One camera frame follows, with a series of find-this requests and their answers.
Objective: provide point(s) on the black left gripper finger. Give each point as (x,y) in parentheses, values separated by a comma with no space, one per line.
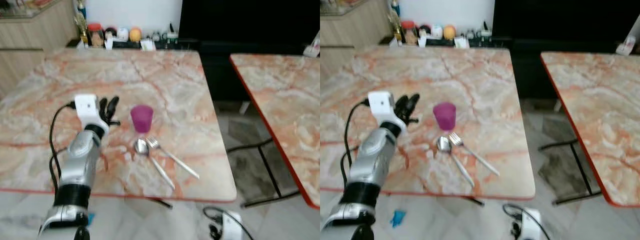
(412,102)
(113,105)
(399,104)
(103,106)

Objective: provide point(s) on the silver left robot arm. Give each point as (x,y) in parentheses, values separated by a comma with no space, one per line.
(372,160)
(80,160)

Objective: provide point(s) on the purple plastic cup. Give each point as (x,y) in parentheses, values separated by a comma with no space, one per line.
(142,119)
(444,117)

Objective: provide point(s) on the silver metal spoon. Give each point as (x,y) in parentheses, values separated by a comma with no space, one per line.
(142,146)
(443,144)

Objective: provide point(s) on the black metal table leg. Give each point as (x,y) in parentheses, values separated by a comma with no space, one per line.
(162,203)
(474,200)

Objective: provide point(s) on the white paper card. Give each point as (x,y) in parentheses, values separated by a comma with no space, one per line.
(148,46)
(460,43)

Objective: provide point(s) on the red lid jar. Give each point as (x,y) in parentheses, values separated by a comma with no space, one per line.
(410,32)
(95,35)

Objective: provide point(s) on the dark round jar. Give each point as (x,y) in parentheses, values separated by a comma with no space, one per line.
(110,33)
(425,30)

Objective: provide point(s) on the white small jar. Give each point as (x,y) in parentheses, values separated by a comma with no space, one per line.
(122,34)
(437,31)

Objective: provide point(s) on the silver metal fork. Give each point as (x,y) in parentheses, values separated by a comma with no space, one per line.
(172,157)
(475,156)

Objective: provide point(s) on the orange round container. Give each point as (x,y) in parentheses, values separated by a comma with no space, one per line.
(135,35)
(449,32)

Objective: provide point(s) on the golden glass bottle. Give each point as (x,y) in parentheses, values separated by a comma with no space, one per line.
(82,30)
(397,27)

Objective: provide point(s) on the black low shelf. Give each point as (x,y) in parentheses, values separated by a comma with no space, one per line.
(480,42)
(165,44)

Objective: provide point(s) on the wooden cabinet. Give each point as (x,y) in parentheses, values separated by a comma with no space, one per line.
(350,30)
(30,35)

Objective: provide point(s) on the small green white bottle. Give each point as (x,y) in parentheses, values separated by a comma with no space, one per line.
(485,31)
(172,32)

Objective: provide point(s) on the blue floor scrap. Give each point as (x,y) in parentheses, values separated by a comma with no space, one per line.
(398,218)
(90,219)

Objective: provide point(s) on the white plastic device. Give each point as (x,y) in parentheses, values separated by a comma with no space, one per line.
(312,47)
(627,45)

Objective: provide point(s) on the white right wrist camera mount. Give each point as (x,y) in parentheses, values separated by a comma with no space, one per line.
(232,227)
(531,225)

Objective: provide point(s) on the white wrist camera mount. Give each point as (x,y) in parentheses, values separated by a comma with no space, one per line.
(531,225)
(232,227)
(381,104)
(86,106)

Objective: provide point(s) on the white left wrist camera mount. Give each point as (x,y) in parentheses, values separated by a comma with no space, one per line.
(381,104)
(86,106)

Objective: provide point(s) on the black metal table frame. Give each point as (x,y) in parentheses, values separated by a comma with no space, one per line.
(582,170)
(271,172)

